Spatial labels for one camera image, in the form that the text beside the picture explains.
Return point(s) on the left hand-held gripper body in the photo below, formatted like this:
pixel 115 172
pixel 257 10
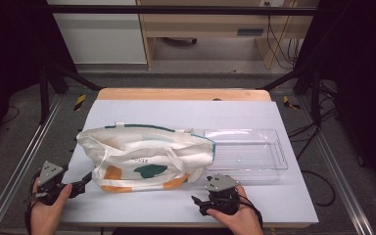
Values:
pixel 50 173

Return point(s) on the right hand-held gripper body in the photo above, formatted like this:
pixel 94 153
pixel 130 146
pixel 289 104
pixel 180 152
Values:
pixel 222 184

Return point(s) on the clear plastic tray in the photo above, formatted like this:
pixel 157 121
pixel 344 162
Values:
pixel 248 153

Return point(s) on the white canvas tote bag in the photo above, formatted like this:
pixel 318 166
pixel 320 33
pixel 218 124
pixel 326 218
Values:
pixel 143 147

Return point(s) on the person's right hand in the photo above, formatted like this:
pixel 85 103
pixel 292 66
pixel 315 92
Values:
pixel 241 222

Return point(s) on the person's left hand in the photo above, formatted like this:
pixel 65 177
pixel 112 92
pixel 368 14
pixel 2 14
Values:
pixel 45 218

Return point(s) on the yellow black floor tape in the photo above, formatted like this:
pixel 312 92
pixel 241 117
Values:
pixel 80 102
pixel 287 103

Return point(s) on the white table board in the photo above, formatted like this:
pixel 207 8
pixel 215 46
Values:
pixel 176 112

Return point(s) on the white cabinet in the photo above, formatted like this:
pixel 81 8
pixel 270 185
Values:
pixel 101 36

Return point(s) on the grey desk label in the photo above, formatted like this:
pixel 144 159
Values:
pixel 250 32

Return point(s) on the light wooden desk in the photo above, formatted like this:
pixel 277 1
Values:
pixel 202 23

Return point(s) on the aluminium floor rail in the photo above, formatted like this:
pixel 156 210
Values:
pixel 23 163
pixel 339 169

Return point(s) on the black frame stand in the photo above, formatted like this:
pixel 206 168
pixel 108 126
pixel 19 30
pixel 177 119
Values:
pixel 315 94
pixel 44 94

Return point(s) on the black frame crossbar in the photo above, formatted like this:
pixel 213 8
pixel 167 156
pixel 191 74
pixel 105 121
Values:
pixel 176 9

